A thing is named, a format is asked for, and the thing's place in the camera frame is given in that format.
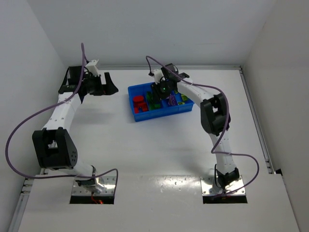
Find green lego plate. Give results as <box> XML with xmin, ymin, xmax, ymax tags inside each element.
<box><xmin>146</xmin><ymin>91</ymin><xmax>161</xmax><ymax>111</ymax></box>

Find purple square lego brick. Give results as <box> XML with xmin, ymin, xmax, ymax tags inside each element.
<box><xmin>169</xmin><ymin>94</ymin><xmax>178</xmax><ymax>106</ymax></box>

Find round red lego brick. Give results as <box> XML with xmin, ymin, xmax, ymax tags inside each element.
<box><xmin>133</xmin><ymin>95</ymin><xmax>144</xmax><ymax>104</ymax></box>

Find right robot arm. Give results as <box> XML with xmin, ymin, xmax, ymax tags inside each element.
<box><xmin>149</xmin><ymin>63</ymin><xmax>239</xmax><ymax>193</ymax></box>

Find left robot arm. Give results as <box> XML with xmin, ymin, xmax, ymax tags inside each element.
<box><xmin>32</xmin><ymin>65</ymin><xmax>118</xmax><ymax>192</ymax></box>

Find blue divided plastic bin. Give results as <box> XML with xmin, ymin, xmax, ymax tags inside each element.
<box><xmin>127</xmin><ymin>83</ymin><xmax>194</xmax><ymax>122</ymax></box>

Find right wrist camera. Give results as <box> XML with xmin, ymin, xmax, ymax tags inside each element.
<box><xmin>149</xmin><ymin>69</ymin><xmax>166</xmax><ymax>84</ymax></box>

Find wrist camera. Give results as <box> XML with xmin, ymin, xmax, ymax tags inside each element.
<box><xmin>85</xmin><ymin>59</ymin><xmax>99</xmax><ymax>76</ymax></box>
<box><xmin>149</xmin><ymin>69</ymin><xmax>166</xmax><ymax>84</ymax></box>

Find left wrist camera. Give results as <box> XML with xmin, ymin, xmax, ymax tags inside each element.
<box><xmin>85</xmin><ymin>59</ymin><xmax>99</xmax><ymax>76</ymax></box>

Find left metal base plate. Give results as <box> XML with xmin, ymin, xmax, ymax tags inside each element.
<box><xmin>71</xmin><ymin>176</ymin><xmax>117</xmax><ymax>196</ymax></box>

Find metal base plate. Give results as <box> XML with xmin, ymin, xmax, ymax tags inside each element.
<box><xmin>71</xmin><ymin>176</ymin><xmax>117</xmax><ymax>196</ymax></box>
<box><xmin>200</xmin><ymin>176</ymin><xmax>246</xmax><ymax>197</ymax></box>

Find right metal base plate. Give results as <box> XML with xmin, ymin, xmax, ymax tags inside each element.
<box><xmin>200</xmin><ymin>176</ymin><xmax>246</xmax><ymax>197</ymax></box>

